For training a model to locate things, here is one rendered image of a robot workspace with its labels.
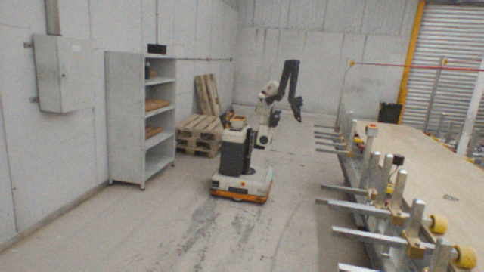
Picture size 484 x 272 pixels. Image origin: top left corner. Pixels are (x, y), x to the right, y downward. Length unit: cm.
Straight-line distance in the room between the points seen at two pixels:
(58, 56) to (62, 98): 33
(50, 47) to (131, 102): 106
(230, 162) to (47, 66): 192
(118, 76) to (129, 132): 62
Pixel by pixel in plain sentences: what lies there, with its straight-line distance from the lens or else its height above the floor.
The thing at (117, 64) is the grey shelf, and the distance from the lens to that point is 366.
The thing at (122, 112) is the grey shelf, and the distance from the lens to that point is 370.
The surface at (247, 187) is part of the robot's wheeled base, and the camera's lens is 350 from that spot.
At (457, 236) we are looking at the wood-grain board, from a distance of 181.
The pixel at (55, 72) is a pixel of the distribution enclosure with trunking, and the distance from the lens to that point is 292.
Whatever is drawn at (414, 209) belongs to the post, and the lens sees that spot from 144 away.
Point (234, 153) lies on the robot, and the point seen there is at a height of 57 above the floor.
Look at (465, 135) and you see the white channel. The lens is 344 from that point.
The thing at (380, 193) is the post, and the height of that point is 94.
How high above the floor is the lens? 163
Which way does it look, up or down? 15 degrees down
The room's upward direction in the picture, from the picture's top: 5 degrees clockwise
